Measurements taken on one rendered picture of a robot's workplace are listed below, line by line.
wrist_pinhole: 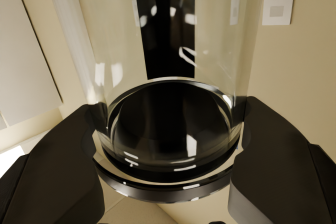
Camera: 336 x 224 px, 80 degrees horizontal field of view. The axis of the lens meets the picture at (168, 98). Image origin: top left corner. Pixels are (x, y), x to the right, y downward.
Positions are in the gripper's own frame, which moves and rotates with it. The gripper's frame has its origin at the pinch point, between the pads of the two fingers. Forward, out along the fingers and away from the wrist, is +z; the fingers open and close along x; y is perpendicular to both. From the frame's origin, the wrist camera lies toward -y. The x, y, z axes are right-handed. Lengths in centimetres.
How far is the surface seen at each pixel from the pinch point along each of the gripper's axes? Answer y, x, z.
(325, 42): 7, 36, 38
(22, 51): 42, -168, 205
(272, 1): -2, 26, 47
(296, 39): 7, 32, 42
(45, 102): 105, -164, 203
